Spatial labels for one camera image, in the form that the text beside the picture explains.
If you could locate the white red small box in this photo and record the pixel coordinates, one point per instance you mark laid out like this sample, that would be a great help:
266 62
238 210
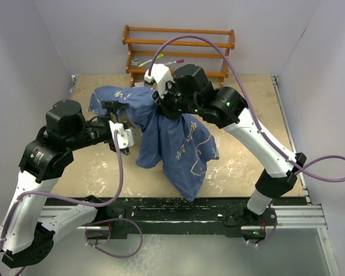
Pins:
139 84

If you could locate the green cap marker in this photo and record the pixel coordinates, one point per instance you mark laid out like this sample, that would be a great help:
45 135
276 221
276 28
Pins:
149 61

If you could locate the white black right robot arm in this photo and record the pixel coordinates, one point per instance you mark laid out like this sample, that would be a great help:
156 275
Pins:
188 90

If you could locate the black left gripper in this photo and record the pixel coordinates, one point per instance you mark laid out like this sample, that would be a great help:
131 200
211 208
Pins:
111 107

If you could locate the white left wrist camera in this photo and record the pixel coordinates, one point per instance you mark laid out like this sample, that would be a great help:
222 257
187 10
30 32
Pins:
122 137

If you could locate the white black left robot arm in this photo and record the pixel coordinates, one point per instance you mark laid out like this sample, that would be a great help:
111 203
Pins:
24 239

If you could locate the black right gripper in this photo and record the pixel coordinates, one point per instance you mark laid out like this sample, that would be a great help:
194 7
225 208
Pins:
163 103

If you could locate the blue printed pillowcase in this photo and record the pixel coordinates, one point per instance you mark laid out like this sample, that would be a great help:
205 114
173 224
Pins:
184 146

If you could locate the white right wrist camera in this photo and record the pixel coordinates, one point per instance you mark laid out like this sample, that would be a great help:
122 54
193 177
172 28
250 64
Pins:
160 75

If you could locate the wooden slatted rack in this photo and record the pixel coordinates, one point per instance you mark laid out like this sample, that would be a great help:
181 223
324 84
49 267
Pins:
135 71

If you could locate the magenta cap marker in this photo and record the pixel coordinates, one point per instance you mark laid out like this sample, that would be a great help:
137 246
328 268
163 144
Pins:
174 62

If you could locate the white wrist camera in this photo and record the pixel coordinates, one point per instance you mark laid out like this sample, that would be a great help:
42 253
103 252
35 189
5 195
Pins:
160 75
122 137

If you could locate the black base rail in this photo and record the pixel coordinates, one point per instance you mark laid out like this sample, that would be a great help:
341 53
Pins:
225 216

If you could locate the pale green small clips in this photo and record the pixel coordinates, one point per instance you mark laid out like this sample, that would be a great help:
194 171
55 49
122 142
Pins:
135 61

